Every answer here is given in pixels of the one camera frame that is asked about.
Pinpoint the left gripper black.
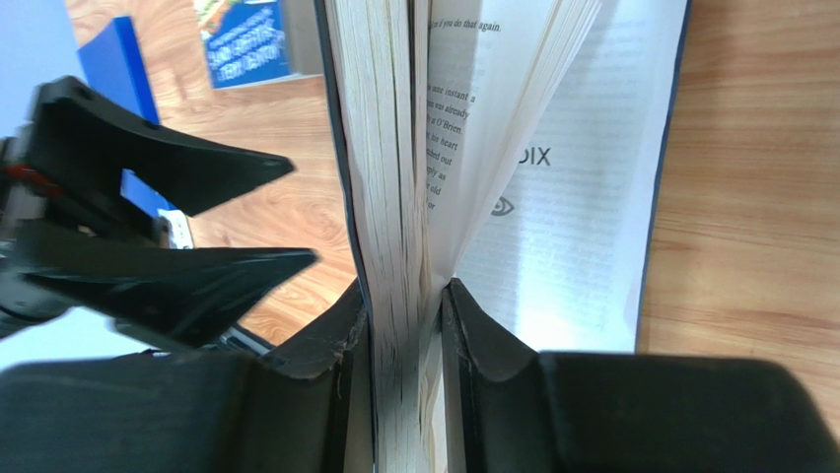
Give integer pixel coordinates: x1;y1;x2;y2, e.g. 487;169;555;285
1;76;316;348

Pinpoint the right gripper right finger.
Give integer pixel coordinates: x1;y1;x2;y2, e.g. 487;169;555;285
441;280;839;472

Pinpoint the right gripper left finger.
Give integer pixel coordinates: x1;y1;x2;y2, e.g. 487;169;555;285
1;283;375;472

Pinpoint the blue 91-storey treehouse book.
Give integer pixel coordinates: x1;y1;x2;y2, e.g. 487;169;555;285
193;0;323;90

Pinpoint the nineteen eighty-four book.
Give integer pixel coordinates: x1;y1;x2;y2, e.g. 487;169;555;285
315;1;691;472

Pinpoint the blue file folder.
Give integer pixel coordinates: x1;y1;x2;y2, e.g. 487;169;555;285
77;16;195;250

